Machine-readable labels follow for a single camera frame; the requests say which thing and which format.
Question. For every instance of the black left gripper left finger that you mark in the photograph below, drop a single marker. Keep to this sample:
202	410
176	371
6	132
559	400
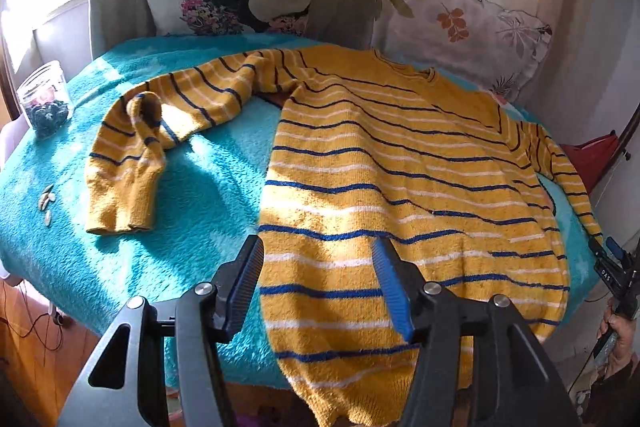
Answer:
123	382

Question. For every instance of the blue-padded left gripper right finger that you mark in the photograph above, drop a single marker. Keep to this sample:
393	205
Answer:
514	383

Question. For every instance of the yellow striped knit sweater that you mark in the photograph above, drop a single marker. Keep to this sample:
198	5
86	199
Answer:
364	148

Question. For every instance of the teal star fleece blanket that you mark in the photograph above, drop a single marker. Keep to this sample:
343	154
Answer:
207	199

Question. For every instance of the red plastic bag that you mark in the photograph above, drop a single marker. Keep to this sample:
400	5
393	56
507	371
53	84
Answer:
591	158

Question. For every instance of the glass jar with stones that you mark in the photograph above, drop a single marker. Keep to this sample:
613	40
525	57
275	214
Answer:
45	100

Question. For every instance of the leaf print ruffled pillow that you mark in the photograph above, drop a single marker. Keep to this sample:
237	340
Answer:
497	49

